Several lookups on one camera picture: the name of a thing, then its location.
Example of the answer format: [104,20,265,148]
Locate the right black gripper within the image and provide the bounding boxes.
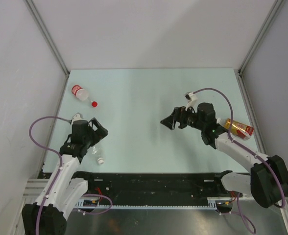
[160,103,205,131]

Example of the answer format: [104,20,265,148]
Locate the clear plastic water bottle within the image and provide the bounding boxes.
[92,146,105,165]

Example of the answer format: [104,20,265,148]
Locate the red label plastic bottle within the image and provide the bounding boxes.
[71,85,98,108]

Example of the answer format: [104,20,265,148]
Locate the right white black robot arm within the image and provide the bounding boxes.
[160,103,288,208]

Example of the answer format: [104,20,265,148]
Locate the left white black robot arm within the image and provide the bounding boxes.
[22,113,108,235]

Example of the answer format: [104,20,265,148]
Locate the yellow red tea bottle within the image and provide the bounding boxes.
[217,118,254,141]

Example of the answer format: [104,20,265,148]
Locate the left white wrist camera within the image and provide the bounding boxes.
[70,113,83,125]

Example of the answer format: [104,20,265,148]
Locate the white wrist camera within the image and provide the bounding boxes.
[70,113,83,125]
[185,92,198,111]

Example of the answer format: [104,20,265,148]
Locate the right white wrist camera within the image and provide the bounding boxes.
[185,92,198,111]

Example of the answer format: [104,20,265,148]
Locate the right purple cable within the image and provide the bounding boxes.
[194,87,287,209]

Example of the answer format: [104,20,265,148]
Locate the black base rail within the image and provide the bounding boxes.
[72,171,243,206]

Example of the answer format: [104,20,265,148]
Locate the grey slotted cable duct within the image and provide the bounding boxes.
[73,197,232,210]

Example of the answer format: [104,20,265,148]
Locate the left aluminium frame post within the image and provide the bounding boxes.
[24,0,70,75]

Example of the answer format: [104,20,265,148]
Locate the aluminium frame post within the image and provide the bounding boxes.
[24,0,70,75]
[238,0,286,74]

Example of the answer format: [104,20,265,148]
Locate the right aluminium frame post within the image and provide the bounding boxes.
[238,0,286,74]

